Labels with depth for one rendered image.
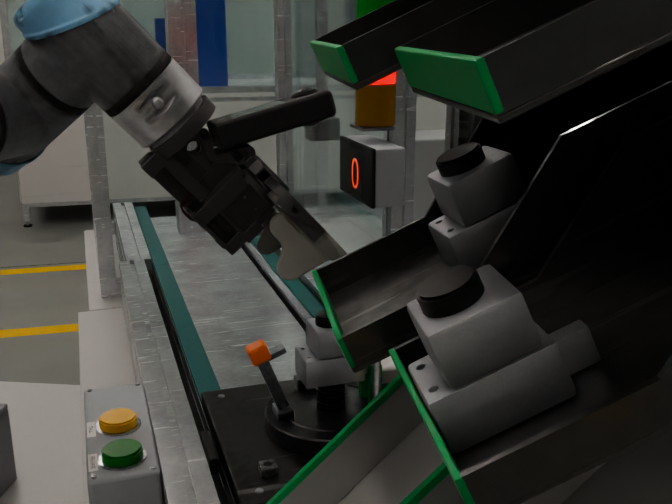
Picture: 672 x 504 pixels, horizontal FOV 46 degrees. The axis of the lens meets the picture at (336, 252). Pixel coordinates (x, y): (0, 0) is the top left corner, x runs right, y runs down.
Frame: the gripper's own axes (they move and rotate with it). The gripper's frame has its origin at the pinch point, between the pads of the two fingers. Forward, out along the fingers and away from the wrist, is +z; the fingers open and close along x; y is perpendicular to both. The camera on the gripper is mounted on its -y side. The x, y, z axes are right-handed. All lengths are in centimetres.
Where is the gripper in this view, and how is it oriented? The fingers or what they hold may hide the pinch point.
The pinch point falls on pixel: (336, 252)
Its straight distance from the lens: 79.0
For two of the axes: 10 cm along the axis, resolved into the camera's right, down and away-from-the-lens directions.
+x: 3.1, 2.6, -9.1
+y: -7.0, 7.1, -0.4
